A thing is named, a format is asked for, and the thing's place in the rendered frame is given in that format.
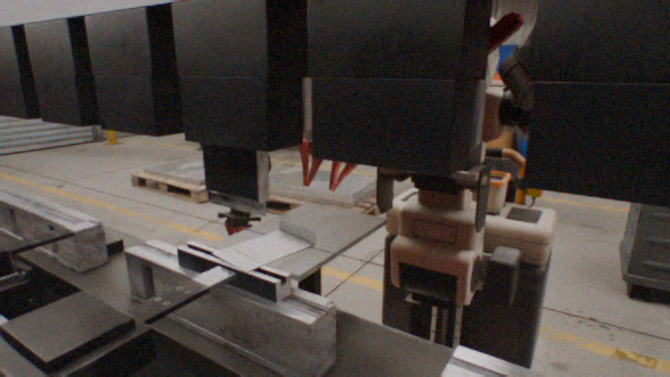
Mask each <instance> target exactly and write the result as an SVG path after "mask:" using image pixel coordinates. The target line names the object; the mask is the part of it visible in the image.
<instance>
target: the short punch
mask: <svg viewBox="0 0 670 377"><path fill-rule="evenodd" d="M201 146H202V158H203V170H204V183H205V189H206V190H207V191H210V194H211V203H215V204H220V205H224V206H228V207H232V208H236V209H240V211H244V212H248V213H252V214H256V215H261V216H266V201H267V200H269V199H270V186H269V161H268V153H267V152H259V151H251V150H244V149H237V148H230V147H222V146H214V145H207V144H201Z"/></svg>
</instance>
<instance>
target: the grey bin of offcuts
mask: <svg viewBox="0 0 670 377"><path fill-rule="evenodd" d="M619 250H620V260H621V270H622V279H623V280H624V281H626V282H627V283H628V292H629V299H633V300H638V301H642V302H646V303H651V299H652V294H653V289H654V288H658V289H663V290H668V291H670V207H664V206H656V205H649V204H642V203H635V202H631V203H630V208H629V212H628V217H627V223H626V228H625V231H624V238H623V240H622V241H620V245H619Z"/></svg>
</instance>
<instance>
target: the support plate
mask: <svg viewBox="0 0 670 377"><path fill-rule="evenodd" d="M280 219H283V220H285V221H288V222H291V223H293V224H297V225H300V226H303V227H305V228H308V229H311V230H313V231H315V245H314V246H311V247H314V248H318V249H321V250H325V251H330V252H333V253H334V254H332V253H327V252H324V251H320V250H316V249H313V248H309V249H304V250H301V251H299V252H296V253H293V254H290V255H288V256H286V257H283V258H281V259H278V260H276V261H273V262H271V263H268V264H266V265H267V266H270V267H273V268H277V269H280V270H283V271H286V272H289V273H290V278H291V279H295V280H298V281H301V280H302V279H304V278H305V277H307V276H308V275H310V274H311V273H313V272H314V271H316V270H317V269H319V268H320V267H322V266H323V265H325V264H326V263H329V262H330V261H332V260H333V259H335V258H336V257H338V256H339V255H341V254H342V253H344V252H345V251H347V250H348V249H350V248H351V247H353V246H354V245H356V244H357V243H359V241H360V240H363V239H364V238H366V237H367V236H369V235H370V234H372V233H373V232H375V231H376V230H378V229H380V228H381V227H383V226H384V225H386V224H387V220H386V219H385V218H380V217H376V216H372V215H367V214H362V213H356V212H351V211H346V210H342V209H337V208H332V206H326V205H321V204H317V203H312V202H307V203H305V204H303V205H300V206H298V207H295V208H294V209H292V210H290V211H288V212H285V213H283V214H281V215H278V216H276V217H274V218H271V219H269V220H267V221H264V222H262V223H259V224H256V225H254V226H252V227H249V228H248V229H250V230H254V231H258V232H262V233H266V234H269V233H272V232H274V231H277V230H279V220H280ZM263 235H265V234H261V233H257V232H253V231H249V230H246V229H245V230H242V231H240V232H238V233H235V234H233V235H231V236H228V237H226V238H224V239H221V240H219V241H217V242H213V243H211V244H209V245H208V246H209V247H212V248H216V249H220V250H223V249H224V248H227V247H231V246H233V245H236V244H239V243H242V242H245V241H248V240H250V239H253V238H256V237H259V236H263Z"/></svg>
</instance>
